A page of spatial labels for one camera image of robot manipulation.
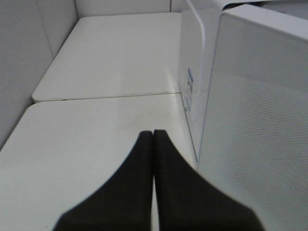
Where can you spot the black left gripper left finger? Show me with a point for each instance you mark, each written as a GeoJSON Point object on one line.
{"type": "Point", "coordinates": [124, 202]}

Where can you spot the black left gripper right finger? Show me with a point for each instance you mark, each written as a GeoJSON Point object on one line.
{"type": "Point", "coordinates": [186, 202]}

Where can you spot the white microwave door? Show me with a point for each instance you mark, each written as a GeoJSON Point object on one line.
{"type": "Point", "coordinates": [255, 142]}

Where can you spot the white microwave oven body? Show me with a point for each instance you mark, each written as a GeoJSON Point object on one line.
{"type": "Point", "coordinates": [192, 48]}

